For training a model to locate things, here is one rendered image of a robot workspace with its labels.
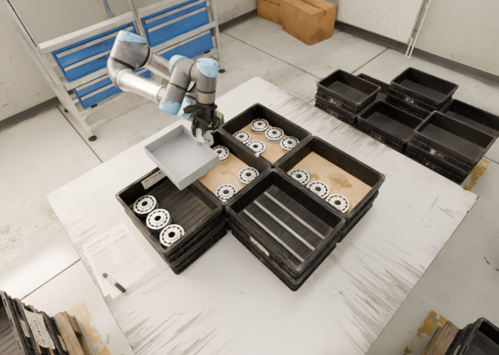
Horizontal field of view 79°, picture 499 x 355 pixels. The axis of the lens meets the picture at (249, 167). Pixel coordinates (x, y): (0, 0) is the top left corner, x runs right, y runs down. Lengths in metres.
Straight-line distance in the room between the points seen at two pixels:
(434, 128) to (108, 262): 2.19
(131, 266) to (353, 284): 0.96
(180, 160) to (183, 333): 0.68
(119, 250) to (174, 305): 0.39
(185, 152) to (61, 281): 1.50
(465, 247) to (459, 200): 0.81
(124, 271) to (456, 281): 1.96
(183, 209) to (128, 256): 0.33
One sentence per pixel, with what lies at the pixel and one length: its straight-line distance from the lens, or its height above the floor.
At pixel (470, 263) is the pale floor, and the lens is 2.52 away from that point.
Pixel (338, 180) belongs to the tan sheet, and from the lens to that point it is 1.49.
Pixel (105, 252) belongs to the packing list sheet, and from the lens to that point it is 1.59.
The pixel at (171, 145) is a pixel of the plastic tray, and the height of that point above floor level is 1.05.
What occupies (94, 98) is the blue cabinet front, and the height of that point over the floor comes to 0.38.
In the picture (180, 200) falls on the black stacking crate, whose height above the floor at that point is 0.83.
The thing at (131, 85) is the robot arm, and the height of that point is 1.29.
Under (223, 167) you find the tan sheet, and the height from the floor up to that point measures 0.83.
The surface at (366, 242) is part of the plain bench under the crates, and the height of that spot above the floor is 0.70.
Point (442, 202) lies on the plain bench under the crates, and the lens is 1.76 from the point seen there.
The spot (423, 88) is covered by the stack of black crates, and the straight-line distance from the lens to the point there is 2.88.
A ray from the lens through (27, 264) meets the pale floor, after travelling 2.74.
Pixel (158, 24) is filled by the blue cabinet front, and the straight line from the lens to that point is 3.24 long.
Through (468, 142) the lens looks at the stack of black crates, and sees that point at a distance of 2.49.
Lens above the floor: 1.97
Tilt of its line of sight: 49 degrees down
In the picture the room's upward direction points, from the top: 5 degrees counter-clockwise
